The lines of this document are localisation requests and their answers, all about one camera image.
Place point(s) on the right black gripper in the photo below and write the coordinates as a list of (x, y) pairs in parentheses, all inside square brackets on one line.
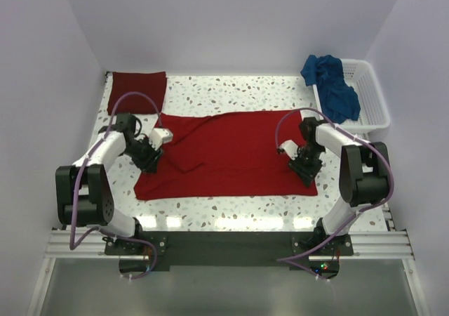
[(306, 173)]

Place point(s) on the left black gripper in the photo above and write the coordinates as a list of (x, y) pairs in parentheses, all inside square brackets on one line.
[(150, 163)]

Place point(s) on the red t shirt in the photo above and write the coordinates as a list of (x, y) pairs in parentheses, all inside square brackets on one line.
[(226, 155)]

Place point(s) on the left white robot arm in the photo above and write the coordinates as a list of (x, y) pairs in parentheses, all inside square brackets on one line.
[(83, 193)]

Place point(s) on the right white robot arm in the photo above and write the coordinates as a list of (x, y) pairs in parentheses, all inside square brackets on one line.
[(364, 174)]

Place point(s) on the blue t shirt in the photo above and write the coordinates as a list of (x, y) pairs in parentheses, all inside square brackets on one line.
[(339, 101)]

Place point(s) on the white plastic basket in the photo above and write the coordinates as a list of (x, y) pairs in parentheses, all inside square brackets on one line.
[(374, 115)]

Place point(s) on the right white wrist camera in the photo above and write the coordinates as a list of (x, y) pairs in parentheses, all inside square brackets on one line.
[(289, 148)]

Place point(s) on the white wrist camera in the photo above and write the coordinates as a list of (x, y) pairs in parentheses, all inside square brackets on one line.
[(159, 136), (289, 148)]

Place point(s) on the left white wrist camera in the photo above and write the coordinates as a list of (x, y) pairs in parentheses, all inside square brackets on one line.
[(159, 136)]

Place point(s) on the aluminium rail frame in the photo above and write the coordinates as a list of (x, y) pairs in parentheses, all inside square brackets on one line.
[(379, 279)]

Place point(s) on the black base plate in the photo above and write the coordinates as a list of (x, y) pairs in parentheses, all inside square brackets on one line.
[(161, 251)]

